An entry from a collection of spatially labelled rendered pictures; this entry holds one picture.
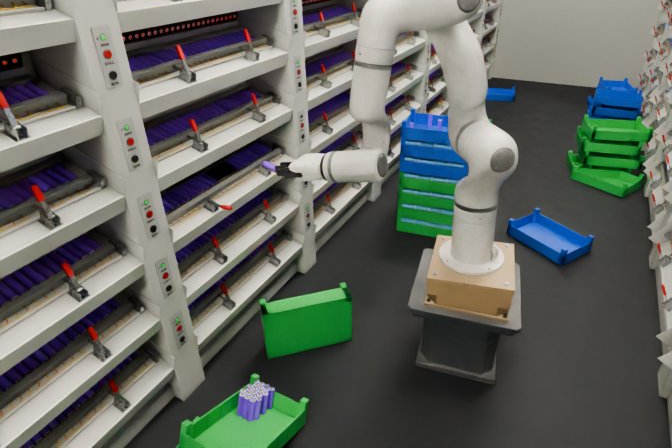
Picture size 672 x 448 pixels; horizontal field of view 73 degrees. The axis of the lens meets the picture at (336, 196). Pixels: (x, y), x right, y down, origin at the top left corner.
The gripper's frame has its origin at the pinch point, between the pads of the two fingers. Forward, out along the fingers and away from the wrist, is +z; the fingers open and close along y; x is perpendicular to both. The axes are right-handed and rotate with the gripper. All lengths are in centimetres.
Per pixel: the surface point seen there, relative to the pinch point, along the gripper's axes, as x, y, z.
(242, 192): 7.9, -0.6, 20.3
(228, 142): -10.3, 3.4, 14.8
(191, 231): 8.7, 23.1, 19.6
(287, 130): -2.8, -30.5, 19.5
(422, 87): 17, -170, 20
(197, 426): 53, 49, 12
